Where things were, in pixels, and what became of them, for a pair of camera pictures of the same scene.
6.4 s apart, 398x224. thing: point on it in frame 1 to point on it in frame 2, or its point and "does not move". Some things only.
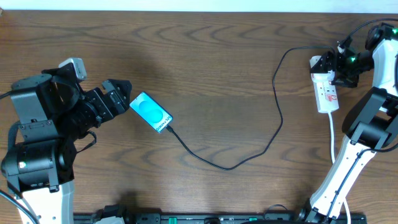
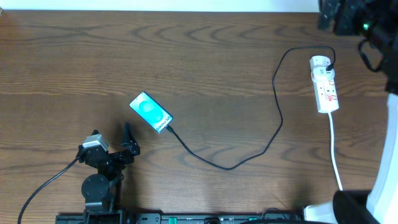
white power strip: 325,93 does not move
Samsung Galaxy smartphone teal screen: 151,112 does not move
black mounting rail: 228,218 does not move
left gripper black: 103,114 to 130,152
